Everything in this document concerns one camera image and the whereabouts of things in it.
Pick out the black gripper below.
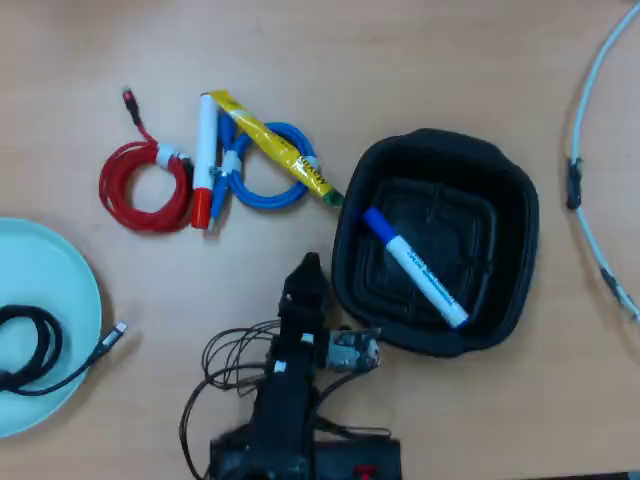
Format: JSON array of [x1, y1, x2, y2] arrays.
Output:
[[269, 252, 331, 369]]

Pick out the blue capped white marker pen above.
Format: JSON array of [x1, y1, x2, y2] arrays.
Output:
[[362, 206, 470, 330]]

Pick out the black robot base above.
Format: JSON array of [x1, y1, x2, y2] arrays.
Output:
[[208, 429, 404, 480]]

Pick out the red capped white marker pen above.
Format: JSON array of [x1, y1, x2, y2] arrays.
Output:
[[191, 93, 220, 231]]

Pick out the black square bowl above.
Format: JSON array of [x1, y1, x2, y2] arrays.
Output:
[[330, 127, 541, 359]]

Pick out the yellow tube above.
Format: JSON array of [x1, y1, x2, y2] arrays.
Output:
[[208, 89, 345, 207]]

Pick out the light teal plate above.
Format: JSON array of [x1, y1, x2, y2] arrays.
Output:
[[0, 217, 104, 440]]

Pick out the bare circuit board camera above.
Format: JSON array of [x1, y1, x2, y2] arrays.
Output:
[[319, 327, 384, 374]]

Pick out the coiled blue cable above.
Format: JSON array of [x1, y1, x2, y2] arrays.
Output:
[[209, 112, 319, 229]]

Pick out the thin black wire bundle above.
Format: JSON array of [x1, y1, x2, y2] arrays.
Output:
[[179, 319, 281, 480]]

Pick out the thin black wire loop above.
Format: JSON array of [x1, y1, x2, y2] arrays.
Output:
[[314, 414, 391, 442]]

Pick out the coiled red cable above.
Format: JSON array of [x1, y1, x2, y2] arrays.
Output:
[[98, 87, 195, 234]]

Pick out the coiled black cable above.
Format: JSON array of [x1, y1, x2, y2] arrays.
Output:
[[0, 303, 129, 397]]

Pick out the light grey cable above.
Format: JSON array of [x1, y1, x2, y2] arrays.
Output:
[[565, 2, 640, 324]]

